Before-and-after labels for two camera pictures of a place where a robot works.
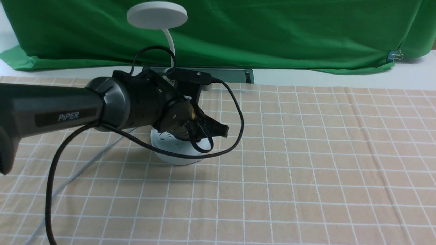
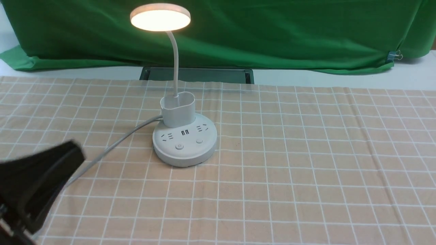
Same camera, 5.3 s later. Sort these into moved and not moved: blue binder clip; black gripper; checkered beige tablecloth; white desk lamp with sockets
Moved: black gripper
Not moved: white desk lamp with sockets; blue binder clip; checkered beige tablecloth
